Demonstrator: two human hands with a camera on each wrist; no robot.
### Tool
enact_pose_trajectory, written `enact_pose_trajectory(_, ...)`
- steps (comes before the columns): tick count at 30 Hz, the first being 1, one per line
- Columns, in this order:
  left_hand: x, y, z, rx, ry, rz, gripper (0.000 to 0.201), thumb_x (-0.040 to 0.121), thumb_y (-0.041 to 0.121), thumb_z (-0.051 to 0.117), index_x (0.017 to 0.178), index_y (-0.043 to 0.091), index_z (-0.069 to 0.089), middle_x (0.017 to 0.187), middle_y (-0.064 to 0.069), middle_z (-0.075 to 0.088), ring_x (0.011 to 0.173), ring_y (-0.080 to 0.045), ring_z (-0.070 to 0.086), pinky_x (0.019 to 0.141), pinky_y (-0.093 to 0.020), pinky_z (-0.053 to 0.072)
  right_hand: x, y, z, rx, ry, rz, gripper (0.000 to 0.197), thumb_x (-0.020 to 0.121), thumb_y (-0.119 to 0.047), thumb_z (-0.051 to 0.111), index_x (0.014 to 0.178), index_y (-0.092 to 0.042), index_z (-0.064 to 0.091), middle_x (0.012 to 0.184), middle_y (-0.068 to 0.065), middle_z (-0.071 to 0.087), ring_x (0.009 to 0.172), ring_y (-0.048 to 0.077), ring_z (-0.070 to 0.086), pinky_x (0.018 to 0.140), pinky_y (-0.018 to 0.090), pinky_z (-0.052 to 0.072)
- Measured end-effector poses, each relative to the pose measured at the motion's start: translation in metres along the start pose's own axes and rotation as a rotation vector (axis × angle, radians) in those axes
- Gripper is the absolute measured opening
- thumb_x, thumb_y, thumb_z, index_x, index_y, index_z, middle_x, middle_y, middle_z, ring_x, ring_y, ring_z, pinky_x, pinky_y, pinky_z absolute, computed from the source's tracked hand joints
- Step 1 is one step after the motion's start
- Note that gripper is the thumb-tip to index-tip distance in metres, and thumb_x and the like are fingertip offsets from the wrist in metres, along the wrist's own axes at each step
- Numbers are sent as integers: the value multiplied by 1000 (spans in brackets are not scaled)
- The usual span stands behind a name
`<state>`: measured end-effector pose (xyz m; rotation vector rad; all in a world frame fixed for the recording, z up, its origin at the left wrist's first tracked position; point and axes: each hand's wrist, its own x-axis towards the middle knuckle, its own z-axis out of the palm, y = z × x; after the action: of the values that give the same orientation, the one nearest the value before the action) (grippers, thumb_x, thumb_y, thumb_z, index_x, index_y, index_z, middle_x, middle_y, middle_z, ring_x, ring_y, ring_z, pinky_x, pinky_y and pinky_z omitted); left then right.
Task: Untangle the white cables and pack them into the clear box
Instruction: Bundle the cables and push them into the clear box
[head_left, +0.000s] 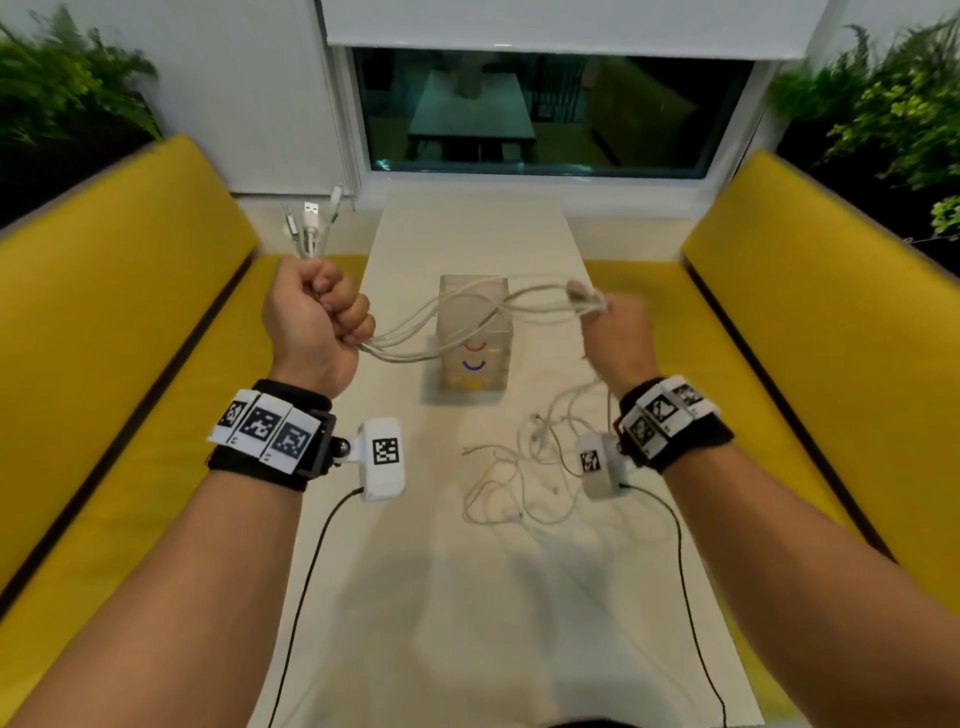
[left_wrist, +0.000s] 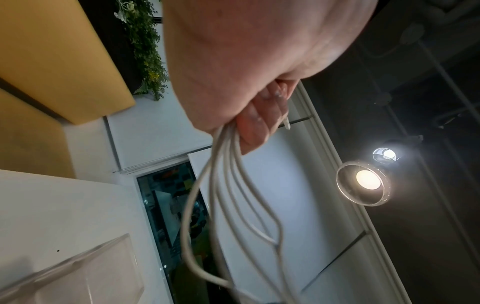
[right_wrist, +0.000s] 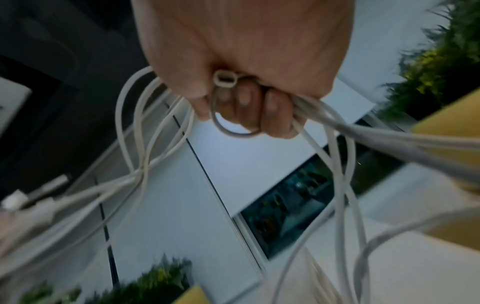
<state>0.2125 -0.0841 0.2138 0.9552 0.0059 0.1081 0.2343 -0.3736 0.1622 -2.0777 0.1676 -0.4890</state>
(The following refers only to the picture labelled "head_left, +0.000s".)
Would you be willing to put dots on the person's right hand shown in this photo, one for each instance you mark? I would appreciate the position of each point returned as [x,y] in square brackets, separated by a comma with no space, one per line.
[622,341]

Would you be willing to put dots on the person's left hand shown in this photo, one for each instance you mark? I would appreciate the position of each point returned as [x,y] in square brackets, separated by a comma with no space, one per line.
[311,322]

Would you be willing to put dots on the clear plastic drawer organizer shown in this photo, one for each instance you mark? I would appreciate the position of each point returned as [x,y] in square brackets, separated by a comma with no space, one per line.
[474,330]

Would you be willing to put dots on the person's right forearm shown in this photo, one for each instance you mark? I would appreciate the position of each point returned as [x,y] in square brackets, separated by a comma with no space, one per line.
[810,600]

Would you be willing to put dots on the person's left forearm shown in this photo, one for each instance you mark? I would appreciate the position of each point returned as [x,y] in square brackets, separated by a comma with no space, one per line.
[172,615]

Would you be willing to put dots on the person's black trousers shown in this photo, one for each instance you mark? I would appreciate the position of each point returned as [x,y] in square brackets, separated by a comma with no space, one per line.
[592,724]

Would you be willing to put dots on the black wristband with marker tags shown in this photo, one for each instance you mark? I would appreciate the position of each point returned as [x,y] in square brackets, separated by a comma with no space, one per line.
[671,424]
[270,435]

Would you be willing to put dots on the yellow bench seat cushion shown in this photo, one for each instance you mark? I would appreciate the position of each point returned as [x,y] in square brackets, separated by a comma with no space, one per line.
[712,375]
[187,487]

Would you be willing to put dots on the yellow bench backrest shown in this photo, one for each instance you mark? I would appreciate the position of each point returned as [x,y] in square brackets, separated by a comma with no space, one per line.
[97,322]

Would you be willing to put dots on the right yellow bench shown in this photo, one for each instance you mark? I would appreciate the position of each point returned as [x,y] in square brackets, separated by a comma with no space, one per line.
[847,337]

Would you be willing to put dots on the dark glass window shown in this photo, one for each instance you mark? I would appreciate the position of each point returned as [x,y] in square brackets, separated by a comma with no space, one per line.
[637,112]

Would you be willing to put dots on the wide white roller blind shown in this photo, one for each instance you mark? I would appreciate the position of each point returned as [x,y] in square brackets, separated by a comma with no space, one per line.
[570,26]

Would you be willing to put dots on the green leafy plant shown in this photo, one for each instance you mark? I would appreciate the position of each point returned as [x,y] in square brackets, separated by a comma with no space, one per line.
[892,105]
[60,82]

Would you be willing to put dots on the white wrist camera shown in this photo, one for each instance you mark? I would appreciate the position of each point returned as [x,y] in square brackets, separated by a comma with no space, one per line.
[384,461]
[598,469]

